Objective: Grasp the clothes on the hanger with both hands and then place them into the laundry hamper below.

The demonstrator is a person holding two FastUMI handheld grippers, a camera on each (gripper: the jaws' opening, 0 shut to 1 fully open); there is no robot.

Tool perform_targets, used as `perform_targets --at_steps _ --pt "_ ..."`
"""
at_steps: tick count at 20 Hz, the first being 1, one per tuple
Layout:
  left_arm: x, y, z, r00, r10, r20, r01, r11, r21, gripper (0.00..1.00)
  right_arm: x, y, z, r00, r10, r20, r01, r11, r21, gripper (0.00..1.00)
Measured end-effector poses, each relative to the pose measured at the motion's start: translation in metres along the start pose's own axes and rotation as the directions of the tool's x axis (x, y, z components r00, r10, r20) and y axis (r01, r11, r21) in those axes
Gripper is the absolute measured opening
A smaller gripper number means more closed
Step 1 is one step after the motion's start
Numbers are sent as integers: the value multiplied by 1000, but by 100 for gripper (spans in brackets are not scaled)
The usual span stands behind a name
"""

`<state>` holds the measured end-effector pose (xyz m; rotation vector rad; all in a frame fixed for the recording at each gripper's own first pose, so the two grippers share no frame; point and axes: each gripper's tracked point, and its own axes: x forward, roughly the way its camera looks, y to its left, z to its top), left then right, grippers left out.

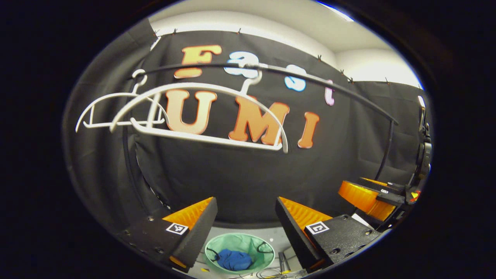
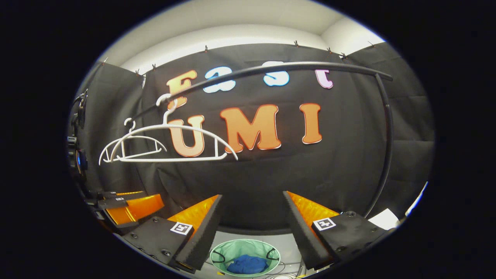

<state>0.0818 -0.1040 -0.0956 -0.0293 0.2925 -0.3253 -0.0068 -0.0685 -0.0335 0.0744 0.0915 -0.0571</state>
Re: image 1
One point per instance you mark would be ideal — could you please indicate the white plastic hanger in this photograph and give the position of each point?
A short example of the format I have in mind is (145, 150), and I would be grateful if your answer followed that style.
(201, 136)
(116, 124)

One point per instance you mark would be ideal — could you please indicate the green mesh laundry hamper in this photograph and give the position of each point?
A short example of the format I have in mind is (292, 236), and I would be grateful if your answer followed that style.
(248, 242)

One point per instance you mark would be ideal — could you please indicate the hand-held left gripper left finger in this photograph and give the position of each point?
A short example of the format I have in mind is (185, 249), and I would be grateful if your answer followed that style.
(199, 228)

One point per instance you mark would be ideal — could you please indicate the black clothes rail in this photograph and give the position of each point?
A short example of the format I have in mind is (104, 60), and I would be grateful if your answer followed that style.
(341, 88)

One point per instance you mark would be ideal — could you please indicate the black backdrop cloth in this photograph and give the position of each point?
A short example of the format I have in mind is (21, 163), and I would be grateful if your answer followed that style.
(240, 178)

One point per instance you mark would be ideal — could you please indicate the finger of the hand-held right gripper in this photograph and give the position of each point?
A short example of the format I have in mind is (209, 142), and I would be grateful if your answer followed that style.
(381, 185)
(360, 197)

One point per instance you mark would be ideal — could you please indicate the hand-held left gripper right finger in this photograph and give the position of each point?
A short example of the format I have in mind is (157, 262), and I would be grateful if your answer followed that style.
(292, 232)

